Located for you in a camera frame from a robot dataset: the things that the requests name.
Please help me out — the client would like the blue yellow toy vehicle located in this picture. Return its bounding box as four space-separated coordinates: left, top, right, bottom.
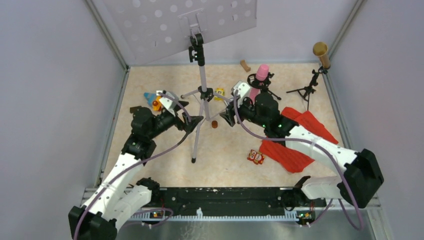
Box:
143 92 163 112

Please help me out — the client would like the red owl toy block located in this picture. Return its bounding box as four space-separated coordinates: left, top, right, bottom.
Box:
247 149 265 165

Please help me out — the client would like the brown wooden cylinder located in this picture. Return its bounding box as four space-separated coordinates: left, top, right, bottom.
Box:
211 120 218 129

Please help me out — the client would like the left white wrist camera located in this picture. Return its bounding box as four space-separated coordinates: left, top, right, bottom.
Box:
156 90 180 117

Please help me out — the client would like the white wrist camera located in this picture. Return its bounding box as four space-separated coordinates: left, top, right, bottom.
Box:
156 90 180 117
231 81 252 108

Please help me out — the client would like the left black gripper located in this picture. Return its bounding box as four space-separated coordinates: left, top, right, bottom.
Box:
147 100 203 139

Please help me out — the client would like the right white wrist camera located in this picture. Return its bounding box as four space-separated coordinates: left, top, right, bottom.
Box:
231 81 252 108

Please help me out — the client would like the dark brown wooden block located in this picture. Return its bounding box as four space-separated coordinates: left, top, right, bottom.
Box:
129 106 142 114

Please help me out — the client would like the lilac music stand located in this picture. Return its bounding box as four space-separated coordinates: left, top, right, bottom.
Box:
102 0 258 164

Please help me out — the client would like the pink microphone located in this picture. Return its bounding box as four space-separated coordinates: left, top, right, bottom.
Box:
248 64 270 102

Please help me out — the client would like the yellow owl toy block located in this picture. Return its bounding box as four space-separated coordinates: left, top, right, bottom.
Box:
214 87 225 101

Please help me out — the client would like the gold microphone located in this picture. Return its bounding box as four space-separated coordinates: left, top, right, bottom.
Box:
312 41 331 70

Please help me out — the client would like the red sheet music page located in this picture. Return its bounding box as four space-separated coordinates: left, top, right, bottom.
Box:
294 110 339 144
258 106 316 174

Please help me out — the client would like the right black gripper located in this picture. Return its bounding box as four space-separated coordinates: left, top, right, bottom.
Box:
220 93 268 128

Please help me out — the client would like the black tall microphone tripod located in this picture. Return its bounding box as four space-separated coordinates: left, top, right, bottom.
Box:
286 66 329 111

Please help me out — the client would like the tan wooden block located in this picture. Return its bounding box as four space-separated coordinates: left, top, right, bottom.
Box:
240 59 251 73

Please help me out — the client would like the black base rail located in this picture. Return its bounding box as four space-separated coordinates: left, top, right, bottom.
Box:
144 187 327 217

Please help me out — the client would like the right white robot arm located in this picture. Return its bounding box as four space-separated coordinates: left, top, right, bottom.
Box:
219 93 385 209

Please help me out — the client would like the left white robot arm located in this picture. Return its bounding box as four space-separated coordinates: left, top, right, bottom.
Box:
68 101 204 240

